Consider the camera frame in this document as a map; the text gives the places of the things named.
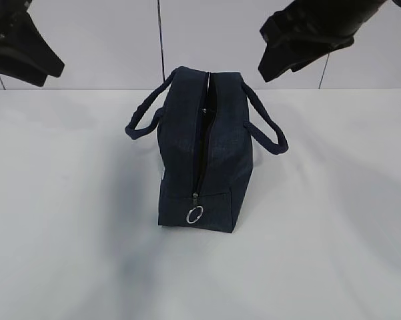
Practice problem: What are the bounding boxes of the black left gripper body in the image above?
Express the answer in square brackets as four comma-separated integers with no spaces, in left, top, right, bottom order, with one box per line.
[0,1,32,50]

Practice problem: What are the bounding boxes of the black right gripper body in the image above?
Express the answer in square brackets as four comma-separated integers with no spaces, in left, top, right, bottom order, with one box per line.
[286,0,401,44]

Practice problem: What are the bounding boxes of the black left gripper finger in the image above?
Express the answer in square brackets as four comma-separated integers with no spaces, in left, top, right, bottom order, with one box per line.
[6,12,65,77]
[0,43,47,87]

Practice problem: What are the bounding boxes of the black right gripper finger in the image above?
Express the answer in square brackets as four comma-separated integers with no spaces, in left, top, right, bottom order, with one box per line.
[260,7,319,45]
[258,32,354,82]

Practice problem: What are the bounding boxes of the navy blue lunch bag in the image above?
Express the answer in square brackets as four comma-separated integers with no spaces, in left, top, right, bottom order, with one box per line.
[125,66,288,233]

